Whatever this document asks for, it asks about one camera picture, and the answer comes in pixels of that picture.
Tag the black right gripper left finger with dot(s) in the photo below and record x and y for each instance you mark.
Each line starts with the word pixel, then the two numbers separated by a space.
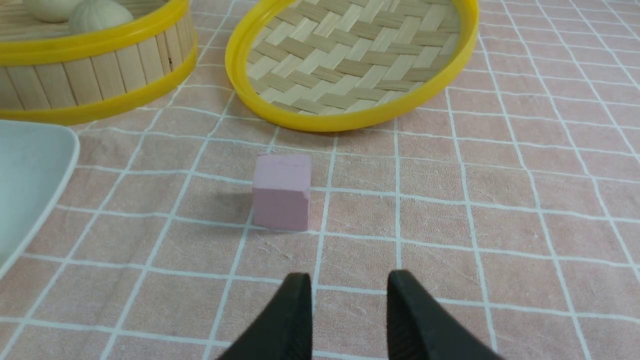
pixel 284 328

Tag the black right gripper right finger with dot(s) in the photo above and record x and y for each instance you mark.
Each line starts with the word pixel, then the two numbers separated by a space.
pixel 419 328

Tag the white square plate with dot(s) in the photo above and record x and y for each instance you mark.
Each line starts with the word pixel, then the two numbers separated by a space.
pixel 37 161

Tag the pink wooden cube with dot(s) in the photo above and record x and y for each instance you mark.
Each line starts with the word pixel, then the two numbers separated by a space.
pixel 282 191

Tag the beige steamed bun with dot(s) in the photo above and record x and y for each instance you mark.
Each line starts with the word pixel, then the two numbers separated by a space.
pixel 90 16
pixel 51 11

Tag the yellow rimmed woven steamer lid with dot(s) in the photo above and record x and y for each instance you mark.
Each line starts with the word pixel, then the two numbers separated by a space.
pixel 327 66

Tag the pink checkered tablecloth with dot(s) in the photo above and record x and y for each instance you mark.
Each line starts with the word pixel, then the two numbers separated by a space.
pixel 512 195

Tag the yellow rimmed bamboo steamer basket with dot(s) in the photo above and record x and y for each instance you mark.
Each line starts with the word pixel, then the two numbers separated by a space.
pixel 48 75

